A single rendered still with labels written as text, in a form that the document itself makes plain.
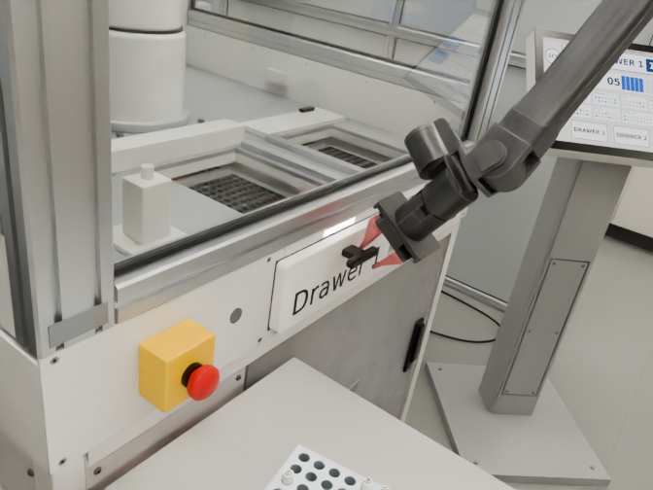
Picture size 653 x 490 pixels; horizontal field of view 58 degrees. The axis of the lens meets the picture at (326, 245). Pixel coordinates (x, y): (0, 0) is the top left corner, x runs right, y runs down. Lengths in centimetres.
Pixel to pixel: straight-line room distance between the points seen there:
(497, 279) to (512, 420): 80
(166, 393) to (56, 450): 11
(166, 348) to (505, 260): 212
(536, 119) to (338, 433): 46
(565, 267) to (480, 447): 60
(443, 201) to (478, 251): 188
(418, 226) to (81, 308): 45
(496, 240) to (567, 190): 96
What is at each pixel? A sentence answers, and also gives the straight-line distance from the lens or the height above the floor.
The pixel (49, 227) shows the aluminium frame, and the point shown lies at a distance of 53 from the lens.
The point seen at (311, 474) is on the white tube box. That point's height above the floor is 79.
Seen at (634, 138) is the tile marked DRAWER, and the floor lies 100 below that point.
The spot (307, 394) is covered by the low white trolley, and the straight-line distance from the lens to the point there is 83.
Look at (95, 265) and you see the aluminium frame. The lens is 58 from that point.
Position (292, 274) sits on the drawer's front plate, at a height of 91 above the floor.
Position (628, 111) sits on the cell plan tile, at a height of 105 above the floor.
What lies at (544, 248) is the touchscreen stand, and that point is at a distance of 176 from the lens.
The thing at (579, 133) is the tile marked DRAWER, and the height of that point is 100.
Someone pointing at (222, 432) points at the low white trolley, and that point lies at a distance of 77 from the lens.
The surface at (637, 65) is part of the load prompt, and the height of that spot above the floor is 115.
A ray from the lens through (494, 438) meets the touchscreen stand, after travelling 198.
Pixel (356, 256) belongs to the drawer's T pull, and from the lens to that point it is 86.
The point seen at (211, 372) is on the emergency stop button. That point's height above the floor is 89.
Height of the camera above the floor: 131
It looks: 27 degrees down
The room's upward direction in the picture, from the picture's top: 9 degrees clockwise
